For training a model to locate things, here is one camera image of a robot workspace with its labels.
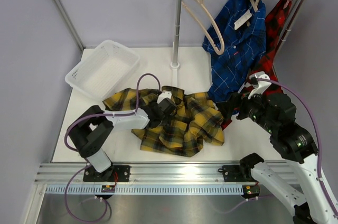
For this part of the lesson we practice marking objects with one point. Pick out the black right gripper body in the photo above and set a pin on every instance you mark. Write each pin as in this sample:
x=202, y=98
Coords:
x=252, y=108

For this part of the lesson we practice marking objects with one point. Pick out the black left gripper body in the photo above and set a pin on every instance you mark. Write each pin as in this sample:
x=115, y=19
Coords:
x=161, y=119

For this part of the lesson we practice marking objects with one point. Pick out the yellow plaid shirt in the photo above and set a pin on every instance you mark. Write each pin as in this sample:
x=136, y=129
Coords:
x=194, y=122

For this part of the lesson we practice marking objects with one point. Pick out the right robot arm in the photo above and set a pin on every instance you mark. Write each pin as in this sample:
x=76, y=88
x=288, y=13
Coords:
x=276, y=115

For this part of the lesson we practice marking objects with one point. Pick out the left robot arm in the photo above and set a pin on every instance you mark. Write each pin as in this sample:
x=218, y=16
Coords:
x=90, y=131

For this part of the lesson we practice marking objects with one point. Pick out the blue plaid shirt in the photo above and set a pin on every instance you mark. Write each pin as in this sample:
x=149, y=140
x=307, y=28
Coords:
x=244, y=34

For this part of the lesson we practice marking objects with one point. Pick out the red plaid shirt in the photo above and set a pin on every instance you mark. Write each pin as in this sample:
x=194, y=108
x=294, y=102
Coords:
x=274, y=22

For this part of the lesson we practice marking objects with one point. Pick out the white plastic basket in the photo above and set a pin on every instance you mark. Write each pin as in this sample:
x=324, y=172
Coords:
x=98, y=75

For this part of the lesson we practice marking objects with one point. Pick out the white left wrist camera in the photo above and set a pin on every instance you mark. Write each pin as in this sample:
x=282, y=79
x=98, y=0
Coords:
x=164, y=95

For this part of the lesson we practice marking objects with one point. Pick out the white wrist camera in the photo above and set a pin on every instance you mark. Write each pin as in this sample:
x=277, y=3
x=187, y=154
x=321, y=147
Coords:
x=164, y=95
x=260, y=82

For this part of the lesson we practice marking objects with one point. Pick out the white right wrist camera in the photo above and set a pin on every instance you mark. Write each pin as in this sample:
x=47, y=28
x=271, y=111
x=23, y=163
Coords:
x=260, y=82

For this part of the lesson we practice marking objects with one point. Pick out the white slotted cable duct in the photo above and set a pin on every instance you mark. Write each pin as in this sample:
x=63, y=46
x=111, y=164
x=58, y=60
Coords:
x=128, y=189

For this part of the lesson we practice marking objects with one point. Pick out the aluminium mounting rail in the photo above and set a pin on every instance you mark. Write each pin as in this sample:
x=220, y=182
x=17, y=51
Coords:
x=141, y=173

